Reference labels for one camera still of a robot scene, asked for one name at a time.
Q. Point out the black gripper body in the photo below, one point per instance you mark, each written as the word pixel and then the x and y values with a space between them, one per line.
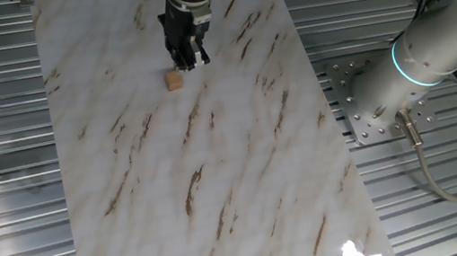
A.
pixel 179 26

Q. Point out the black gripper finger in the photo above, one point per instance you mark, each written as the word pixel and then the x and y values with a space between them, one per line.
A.
pixel 178 59
pixel 197 55

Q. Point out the small wooden block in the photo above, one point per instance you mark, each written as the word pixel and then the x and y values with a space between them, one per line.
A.
pixel 174 81

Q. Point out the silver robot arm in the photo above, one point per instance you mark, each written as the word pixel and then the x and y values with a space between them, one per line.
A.
pixel 447 45

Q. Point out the marble pattern sheet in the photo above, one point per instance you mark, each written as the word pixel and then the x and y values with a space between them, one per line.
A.
pixel 157 225

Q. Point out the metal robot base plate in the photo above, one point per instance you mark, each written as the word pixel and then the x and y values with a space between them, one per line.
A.
pixel 340 84

